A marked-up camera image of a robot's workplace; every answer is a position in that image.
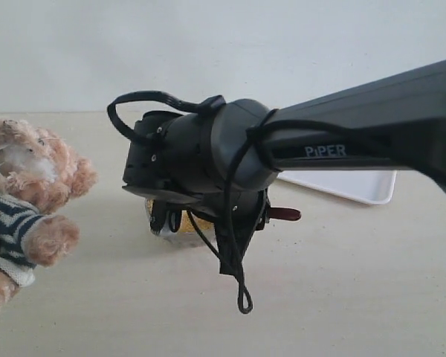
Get brown teddy bear striped sweater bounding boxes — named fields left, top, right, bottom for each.
left=0, top=119, right=98, bottom=312

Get dark red wooden spoon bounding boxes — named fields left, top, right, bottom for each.
left=268, top=207, right=301, bottom=222

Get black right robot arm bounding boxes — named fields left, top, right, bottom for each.
left=123, top=60, right=446, bottom=233

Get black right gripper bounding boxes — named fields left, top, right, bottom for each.
left=123, top=110, right=270, bottom=235

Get steel bowl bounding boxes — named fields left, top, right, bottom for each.
left=155, top=218, right=204, bottom=248

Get yellow millet grains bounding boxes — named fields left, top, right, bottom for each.
left=145, top=199, right=213, bottom=236

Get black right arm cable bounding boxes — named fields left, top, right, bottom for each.
left=107, top=91, right=395, bottom=315

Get white rectangular plastic tray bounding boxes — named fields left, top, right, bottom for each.
left=278, top=170, right=397, bottom=205

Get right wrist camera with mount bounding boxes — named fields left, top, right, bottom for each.
left=215, top=190, right=270, bottom=275

